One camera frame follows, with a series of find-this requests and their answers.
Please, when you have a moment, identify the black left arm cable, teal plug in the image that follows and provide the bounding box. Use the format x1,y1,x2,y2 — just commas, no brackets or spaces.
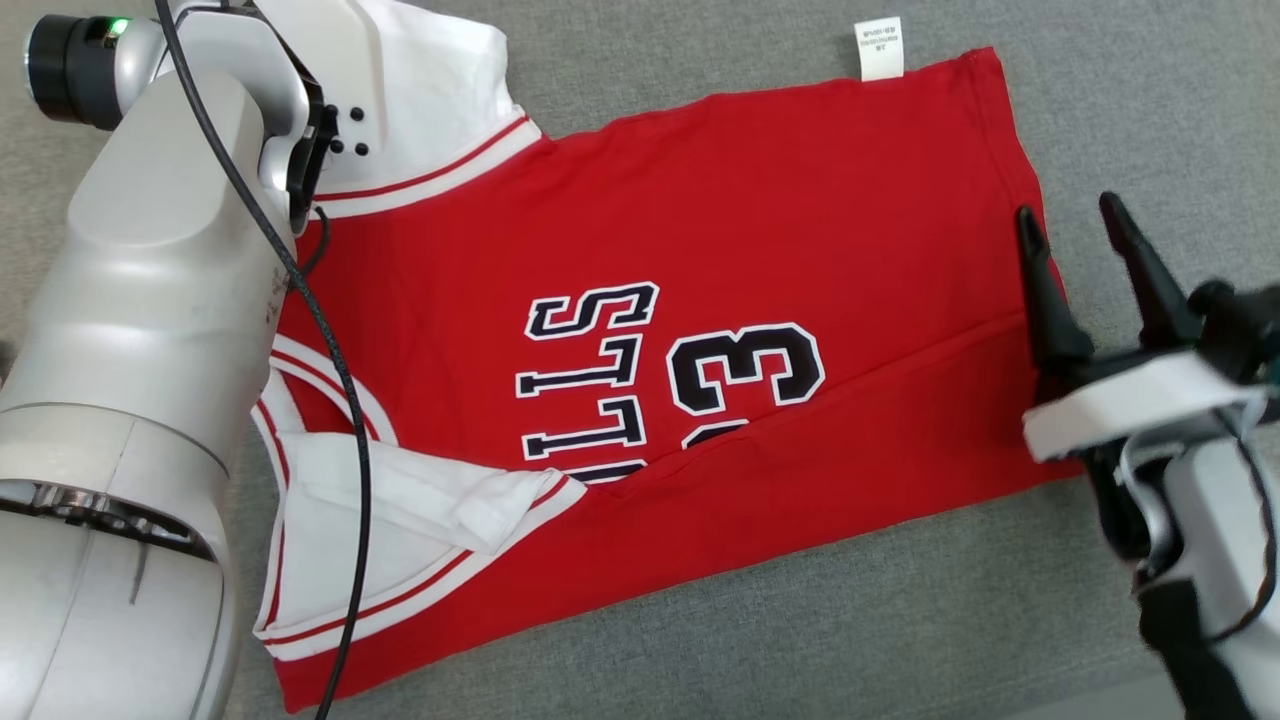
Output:
155,0,374,720

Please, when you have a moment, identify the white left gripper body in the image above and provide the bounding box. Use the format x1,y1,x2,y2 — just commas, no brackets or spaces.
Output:
262,0,379,233

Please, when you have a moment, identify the red white basketball jersey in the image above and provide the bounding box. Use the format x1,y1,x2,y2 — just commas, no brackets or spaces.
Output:
250,0,1086,713

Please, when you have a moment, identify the black arm cable, teal plug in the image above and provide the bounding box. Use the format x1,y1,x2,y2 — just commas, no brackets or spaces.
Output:
155,0,374,720
1205,400,1280,643

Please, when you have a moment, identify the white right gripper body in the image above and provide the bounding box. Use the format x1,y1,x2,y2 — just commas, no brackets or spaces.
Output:
1022,345,1269,463

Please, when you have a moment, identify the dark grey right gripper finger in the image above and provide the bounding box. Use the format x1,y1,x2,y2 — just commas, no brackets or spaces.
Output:
1098,192,1206,351
1015,205,1096,376

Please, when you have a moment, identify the black right arm cable, teal plug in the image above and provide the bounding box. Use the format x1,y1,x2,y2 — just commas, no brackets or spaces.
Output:
1205,400,1280,643

